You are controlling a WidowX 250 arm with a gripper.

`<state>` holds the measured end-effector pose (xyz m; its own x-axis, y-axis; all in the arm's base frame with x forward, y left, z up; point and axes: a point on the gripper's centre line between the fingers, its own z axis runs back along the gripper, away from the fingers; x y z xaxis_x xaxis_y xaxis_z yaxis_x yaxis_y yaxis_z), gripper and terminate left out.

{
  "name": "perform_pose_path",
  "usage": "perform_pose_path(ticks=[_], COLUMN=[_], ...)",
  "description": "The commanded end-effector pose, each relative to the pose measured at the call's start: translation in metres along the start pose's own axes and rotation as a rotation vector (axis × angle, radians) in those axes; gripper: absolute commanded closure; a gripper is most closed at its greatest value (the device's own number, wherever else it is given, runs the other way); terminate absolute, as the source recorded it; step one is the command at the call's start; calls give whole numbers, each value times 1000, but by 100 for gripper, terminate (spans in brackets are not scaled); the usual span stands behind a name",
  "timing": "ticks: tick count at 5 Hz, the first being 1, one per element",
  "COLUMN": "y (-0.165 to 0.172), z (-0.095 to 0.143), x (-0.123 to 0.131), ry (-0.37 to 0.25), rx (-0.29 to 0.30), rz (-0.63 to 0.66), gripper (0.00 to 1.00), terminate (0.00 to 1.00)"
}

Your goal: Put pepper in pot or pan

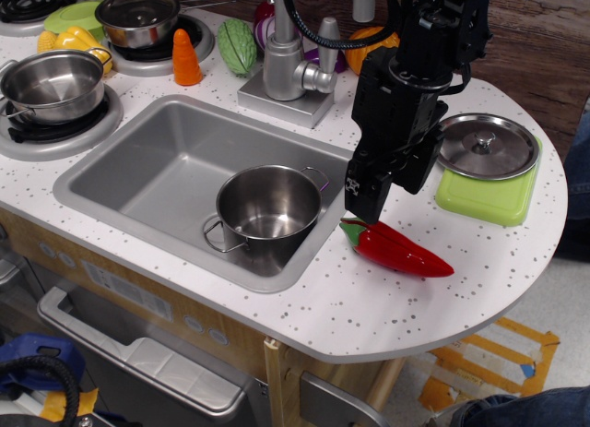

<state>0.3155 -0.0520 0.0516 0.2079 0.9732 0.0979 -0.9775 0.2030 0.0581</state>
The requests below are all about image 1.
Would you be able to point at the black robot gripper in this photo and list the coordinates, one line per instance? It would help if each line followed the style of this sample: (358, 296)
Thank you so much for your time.
(397, 113)

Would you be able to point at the red toy chili pepper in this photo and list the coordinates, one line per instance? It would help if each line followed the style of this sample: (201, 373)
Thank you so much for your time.
(389, 248)

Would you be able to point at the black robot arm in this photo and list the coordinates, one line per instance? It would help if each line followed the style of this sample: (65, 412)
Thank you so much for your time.
(443, 36)

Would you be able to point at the steel pot lid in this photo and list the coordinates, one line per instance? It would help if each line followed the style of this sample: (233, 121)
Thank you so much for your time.
(487, 147)

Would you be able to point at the steel pot in sink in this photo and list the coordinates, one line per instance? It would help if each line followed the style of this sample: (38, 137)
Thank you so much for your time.
(264, 214)

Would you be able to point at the yellow toy bell pepper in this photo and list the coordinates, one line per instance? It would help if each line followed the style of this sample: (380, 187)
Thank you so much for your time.
(77, 38)

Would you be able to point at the steel pot on burner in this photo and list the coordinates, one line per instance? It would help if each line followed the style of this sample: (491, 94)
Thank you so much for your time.
(53, 87)

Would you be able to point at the green plastic cutting board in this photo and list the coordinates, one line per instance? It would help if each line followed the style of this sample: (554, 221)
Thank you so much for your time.
(504, 202)

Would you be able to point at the silver toy faucet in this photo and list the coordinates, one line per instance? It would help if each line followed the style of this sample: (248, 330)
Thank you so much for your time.
(289, 87)

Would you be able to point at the orange toy pumpkin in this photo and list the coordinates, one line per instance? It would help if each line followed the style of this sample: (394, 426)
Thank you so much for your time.
(355, 57)

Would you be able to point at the grey vertical pole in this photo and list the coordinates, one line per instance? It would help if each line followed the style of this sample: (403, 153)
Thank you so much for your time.
(363, 10)

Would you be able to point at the purple toy onion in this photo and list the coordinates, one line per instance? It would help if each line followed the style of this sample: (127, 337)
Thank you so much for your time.
(264, 23)

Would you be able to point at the green toy bitter gourd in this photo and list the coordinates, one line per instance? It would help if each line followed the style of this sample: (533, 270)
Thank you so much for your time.
(237, 46)

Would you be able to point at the orange toy carrot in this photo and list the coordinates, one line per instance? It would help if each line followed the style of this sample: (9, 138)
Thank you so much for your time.
(186, 67)

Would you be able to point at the grey plastic sink basin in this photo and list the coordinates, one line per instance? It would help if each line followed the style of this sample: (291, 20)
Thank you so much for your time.
(157, 178)

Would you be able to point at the back right stove burner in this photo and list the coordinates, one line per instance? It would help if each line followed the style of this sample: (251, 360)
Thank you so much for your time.
(156, 61)

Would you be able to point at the stove burner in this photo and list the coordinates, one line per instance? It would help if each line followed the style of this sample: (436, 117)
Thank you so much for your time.
(24, 140)
(25, 18)
(156, 61)

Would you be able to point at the person's jeans leg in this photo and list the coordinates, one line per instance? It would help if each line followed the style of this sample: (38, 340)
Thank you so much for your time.
(568, 406)

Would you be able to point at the green plastic plate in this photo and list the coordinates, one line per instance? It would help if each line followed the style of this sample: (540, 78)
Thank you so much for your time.
(79, 14)

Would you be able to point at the yellow toy corn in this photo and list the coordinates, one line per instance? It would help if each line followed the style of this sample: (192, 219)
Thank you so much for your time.
(46, 41)

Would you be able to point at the front left stove burner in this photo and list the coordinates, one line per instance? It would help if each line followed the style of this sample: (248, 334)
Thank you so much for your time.
(24, 140)

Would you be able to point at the back left stove burner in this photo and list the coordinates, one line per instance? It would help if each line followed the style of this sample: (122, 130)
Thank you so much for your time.
(25, 18)

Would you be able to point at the blue clamp tool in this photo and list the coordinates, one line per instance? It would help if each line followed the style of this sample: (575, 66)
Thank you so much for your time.
(40, 362)

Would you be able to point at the steel saucepan with handle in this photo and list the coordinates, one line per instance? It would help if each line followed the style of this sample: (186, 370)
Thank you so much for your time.
(138, 24)

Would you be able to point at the silver oven door handle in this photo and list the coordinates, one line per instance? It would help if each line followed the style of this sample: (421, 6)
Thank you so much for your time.
(144, 379)

